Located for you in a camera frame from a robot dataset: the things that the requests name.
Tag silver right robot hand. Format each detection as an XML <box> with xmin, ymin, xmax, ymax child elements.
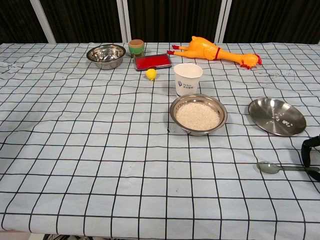
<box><xmin>300</xmin><ymin>133</ymin><xmax>320</xmax><ymax>182</ymax></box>

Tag grey metal spoon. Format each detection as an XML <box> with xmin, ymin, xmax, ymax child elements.
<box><xmin>256</xmin><ymin>161</ymin><xmax>320</xmax><ymax>174</ymax></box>

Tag loose rice grains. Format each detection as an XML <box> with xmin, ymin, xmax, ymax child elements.
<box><xmin>268</xmin><ymin>113</ymin><xmax>293</xmax><ymax>126</ymax></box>

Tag white rice heap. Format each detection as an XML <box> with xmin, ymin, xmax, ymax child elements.
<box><xmin>175</xmin><ymin>103</ymin><xmax>222</xmax><ymax>131</ymax></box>

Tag white paper cup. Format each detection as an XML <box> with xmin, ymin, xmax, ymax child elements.
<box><xmin>173</xmin><ymin>63</ymin><xmax>203</xmax><ymax>98</ymax></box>

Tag green and brown cup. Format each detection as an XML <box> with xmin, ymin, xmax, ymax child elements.
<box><xmin>128</xmin><ymin>39</ymin><xmax>146</xmax><ymax>59</ymax></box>

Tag flat steel plate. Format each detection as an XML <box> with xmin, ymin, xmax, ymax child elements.
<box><xmin>247</xmin><ymin>97</ymin><xmax>307</xmax><ymax>137</ymax></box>

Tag wide steel bowl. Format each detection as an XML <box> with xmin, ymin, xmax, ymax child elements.
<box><xmin>169</xmin><ymin>93</ymin><xmax>228</xmax><ymax>137</ymax></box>

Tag yellow rubber chicken toy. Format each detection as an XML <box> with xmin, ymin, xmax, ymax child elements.
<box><xmin>166</xmin><ymin>35</ymin><xmax>263</xmax><ymax>70</ymax></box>

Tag small yellow chick toy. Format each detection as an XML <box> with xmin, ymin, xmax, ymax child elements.
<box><xmin>145</xmin><ymin>68</ymin><xmax>158</xmax><ymax>81</ymax></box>

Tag red ink pad box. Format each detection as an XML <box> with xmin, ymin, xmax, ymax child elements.
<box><xmin>133</xmin><ymin>53</ymin><xmax>173</xmax><ymax>73</ymax></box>

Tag black curtain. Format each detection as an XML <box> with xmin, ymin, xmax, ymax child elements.
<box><xmin>0</xmin><ymin>0</ymin><xmax>320</xmax><ymax>45</ymax></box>

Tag checked light blue tablecloth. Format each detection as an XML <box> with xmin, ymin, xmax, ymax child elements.
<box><xmin>0</xmin><ymin>41</ymin><xmax>320</xmax><ymax>238</ymax></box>

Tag empty deep steel bowl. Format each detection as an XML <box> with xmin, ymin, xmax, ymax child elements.
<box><xmin>86</xmin><ymin>44</ymin><xmax>127</xmax><ymax>70</ymax></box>

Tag slanted white frame post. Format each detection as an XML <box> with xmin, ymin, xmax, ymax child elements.
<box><xmin>31</xmin><ymin>0</ymin><xmax>57</xmax><ymax>44</ymax></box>

